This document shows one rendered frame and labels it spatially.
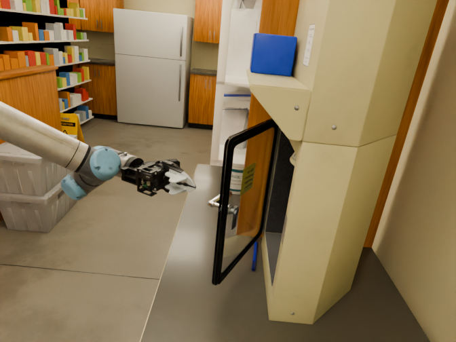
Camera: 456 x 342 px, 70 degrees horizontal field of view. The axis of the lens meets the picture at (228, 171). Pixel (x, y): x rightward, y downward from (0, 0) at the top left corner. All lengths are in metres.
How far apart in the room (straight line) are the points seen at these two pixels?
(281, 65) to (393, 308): 0.72
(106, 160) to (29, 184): 2.02
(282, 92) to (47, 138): 0.54
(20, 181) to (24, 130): 2.03
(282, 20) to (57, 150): 0.67
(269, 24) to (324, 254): 0.62
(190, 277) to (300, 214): 0.41
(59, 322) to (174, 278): 1.35
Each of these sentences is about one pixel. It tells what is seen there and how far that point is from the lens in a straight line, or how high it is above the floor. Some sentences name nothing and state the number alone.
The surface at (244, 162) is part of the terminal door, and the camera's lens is 0.80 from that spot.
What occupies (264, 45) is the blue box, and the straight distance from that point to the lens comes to 0.83.
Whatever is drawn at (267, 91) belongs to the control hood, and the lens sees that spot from 0.63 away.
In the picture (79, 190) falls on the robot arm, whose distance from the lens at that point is 0.98.
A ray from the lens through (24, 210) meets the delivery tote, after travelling 2.98.
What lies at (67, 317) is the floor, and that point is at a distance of 2.27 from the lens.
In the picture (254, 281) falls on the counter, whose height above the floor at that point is 0.94.
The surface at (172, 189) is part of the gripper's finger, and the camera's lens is 0.91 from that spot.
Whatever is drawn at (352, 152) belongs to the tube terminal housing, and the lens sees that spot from 0.69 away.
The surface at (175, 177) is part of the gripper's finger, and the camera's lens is 0.90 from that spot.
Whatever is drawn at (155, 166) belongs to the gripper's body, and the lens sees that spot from 0.93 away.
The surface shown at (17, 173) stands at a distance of 2.85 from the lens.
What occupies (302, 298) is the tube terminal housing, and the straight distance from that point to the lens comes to 0.87.
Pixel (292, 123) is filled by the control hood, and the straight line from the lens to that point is 0.65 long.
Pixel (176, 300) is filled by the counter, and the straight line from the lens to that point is 0.93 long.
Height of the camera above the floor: 1.59
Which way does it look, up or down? 23 degrees down
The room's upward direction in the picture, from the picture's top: 6 degrees clockwise
